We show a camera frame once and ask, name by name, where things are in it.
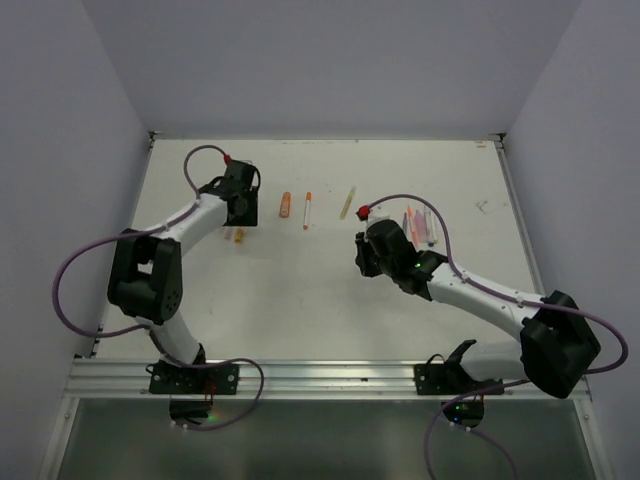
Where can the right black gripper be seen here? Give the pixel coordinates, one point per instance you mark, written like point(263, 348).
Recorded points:
point(364, 244)

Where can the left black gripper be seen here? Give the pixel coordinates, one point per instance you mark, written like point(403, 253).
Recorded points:
point(249, 218)

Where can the red slim pen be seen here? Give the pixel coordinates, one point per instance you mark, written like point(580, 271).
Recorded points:
point(412, 227)

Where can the pink highlighter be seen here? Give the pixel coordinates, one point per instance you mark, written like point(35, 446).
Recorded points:
point(421, 226)

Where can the orange capped white marker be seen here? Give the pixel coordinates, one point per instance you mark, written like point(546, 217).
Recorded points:
point(307, 210)

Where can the blue white marker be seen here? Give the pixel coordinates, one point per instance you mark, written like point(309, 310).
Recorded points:
point(429, 227)

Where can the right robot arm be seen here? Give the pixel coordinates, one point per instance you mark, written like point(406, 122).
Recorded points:
point(549, 344)

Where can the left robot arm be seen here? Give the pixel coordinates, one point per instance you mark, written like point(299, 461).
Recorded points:
point(146, 281)

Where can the orange highlighter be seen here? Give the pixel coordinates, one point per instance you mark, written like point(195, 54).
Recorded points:
point(285, 205)

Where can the right base bracket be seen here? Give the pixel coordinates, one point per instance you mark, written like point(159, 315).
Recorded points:
point(449, 378)

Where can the base bracket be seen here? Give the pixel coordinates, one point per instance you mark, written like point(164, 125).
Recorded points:
point(449, 378)
point(166, 378)

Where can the left base bracket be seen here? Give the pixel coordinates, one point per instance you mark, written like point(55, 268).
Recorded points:
point(166, 378)

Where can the aluminium rail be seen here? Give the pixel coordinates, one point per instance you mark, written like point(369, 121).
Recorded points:
point(284, 380)

